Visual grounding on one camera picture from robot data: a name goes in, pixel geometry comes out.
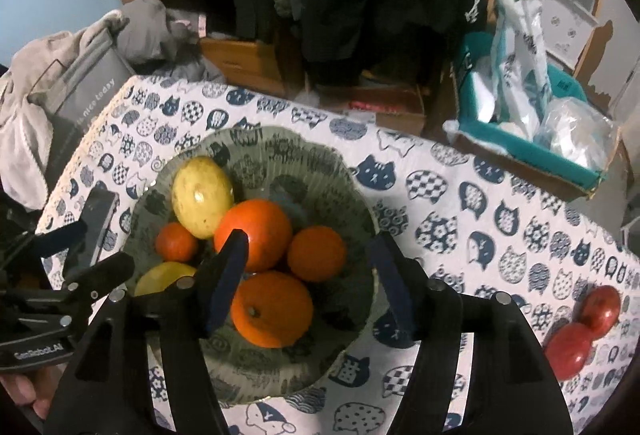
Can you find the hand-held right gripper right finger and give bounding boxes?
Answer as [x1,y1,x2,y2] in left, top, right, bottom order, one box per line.
[366,231,573,435]

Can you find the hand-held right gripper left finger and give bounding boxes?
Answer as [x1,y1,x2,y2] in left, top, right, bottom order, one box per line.
[42,227,251,435]

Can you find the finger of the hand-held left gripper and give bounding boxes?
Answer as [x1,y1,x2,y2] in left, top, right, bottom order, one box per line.
[62,252,137,316]
[37,187,121,276]

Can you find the large orange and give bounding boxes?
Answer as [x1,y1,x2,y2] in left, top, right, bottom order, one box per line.
[230,271,315,350]
[214,199,294,273]

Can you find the small tangerine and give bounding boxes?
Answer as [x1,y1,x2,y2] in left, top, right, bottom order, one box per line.
[155,222,200,264]

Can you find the medium orange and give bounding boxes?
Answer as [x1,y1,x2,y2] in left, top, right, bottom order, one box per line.
[286,225,347,283]

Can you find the yellow-green pear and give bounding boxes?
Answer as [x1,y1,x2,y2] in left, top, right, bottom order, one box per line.
[171,156,236,241]

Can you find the patterned glass bowl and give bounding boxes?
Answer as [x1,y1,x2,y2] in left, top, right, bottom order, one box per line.
[121,126,383,405]

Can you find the person's left hand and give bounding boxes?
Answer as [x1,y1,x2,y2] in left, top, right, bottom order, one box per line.
[0,362,58,422]

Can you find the cat print tablecloth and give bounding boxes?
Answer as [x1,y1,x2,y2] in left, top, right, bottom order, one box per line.
[37,76,640,435]

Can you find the light grey cloth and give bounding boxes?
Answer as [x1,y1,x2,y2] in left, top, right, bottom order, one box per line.
[0,10,126,210]

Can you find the grey printed bag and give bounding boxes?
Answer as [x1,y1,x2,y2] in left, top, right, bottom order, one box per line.
[30,27,138,150]

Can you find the red apple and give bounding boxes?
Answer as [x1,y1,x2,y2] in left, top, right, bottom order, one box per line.
[580,285,622,333]
[544,322,596,381]

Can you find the cardboard box with red print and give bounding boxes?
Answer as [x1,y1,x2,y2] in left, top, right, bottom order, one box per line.
[320,82,426,136]

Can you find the dark grey garment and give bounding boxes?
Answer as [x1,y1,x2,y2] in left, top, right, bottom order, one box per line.
[120,0,226,83]

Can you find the wooden drawer box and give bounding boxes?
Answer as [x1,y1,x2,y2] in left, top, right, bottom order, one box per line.
[200,35,288,98]

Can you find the clear plastic bag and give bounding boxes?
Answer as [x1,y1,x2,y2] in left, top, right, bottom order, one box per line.
[537,97,616,168]

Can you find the teal storage box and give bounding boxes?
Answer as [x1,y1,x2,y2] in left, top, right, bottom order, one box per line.
[457,32,608,188]

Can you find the tall white plastic bag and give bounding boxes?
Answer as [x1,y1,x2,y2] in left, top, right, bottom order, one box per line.
[459,0,553,140]

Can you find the white patterned storage box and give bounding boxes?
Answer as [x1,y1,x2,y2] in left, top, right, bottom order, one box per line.
[542,0,598,63]

